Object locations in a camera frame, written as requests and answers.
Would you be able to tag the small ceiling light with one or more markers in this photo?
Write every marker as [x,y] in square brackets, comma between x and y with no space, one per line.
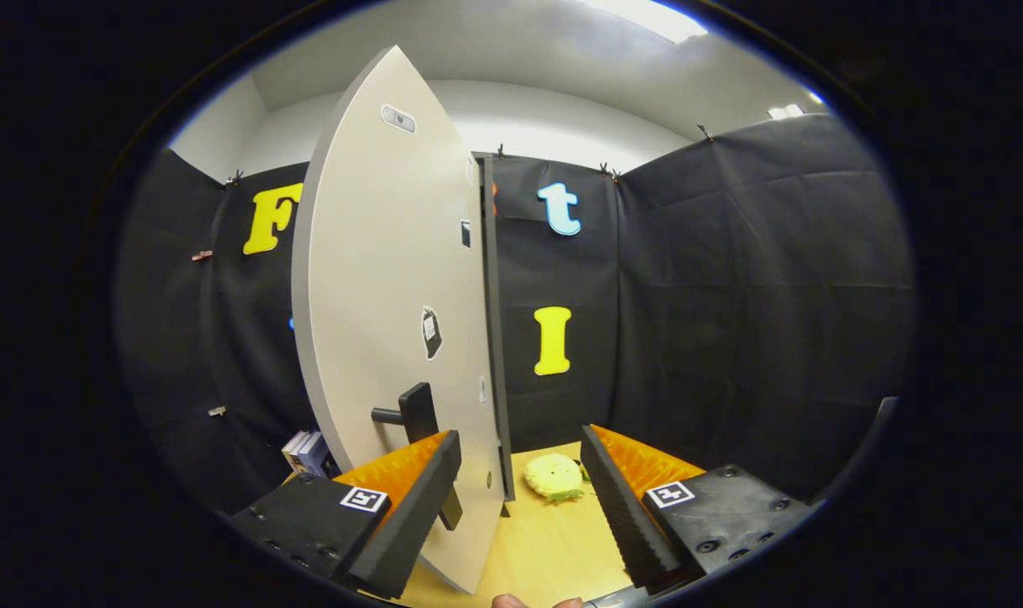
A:
[786,111]

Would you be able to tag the long ceiling light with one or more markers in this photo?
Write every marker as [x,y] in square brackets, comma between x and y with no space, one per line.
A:
[646,17]

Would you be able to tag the beige shoe cabinet door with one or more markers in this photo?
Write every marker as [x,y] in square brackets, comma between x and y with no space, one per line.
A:
[376,253]

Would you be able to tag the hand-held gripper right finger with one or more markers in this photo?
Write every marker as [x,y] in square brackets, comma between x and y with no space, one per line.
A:
[625,515]

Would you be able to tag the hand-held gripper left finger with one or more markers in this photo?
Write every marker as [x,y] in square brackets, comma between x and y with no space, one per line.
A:
[414,519]

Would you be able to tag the blue book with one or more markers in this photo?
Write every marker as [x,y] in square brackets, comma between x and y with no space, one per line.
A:
[317,456]

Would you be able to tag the black backdrop cloth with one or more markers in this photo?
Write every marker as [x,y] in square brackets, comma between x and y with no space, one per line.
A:
[756,295]

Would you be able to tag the yellow plush toy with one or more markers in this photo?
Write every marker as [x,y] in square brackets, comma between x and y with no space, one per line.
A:
[554,477]

